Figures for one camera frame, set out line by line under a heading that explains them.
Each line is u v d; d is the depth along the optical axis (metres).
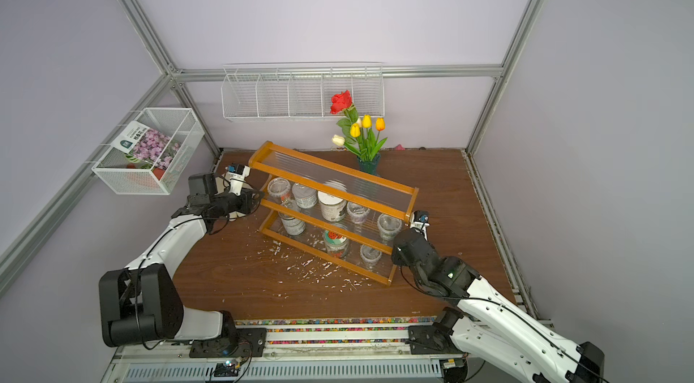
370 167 0.96
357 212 0.77
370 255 0.83
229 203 0.74
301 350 0.73
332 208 0.75
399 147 1.24
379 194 0.73
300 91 1.00
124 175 0.74
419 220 0.66
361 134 0.89
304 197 0.81
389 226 0.74
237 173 0.76
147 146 0.74
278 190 0.82
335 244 0.82
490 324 0.47
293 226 0.87
